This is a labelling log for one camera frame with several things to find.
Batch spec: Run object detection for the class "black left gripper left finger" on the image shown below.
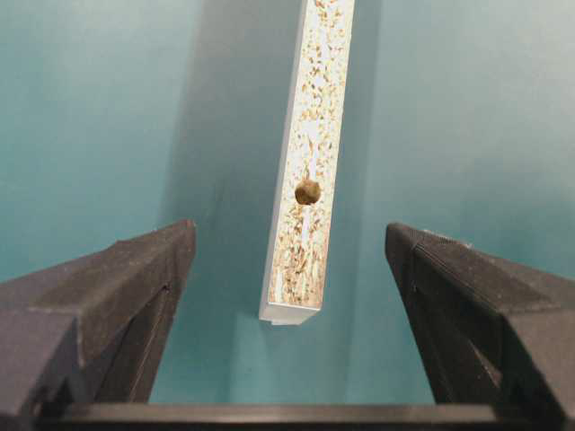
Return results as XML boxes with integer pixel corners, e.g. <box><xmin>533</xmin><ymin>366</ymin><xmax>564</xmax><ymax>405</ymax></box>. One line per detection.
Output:
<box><xmin>1</xmin><ymin>219</ymin><xmax>196</xmax><ymax>418</ymax></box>

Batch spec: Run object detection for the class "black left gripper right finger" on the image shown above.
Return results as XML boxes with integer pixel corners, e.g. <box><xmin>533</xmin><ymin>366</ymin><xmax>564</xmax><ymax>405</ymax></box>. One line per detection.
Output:
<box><xmin>385</xmin><ymin>223</ymin><xmax>574</xmax><ymax>420</ymax></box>

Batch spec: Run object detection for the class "particle board wooden plank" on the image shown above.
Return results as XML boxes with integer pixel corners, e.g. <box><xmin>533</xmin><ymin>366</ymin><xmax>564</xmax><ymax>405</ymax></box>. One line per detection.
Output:
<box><xmin>259</xmin><ymin>1</ymin><xmax>355</xmax><ymax>326</ymax></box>

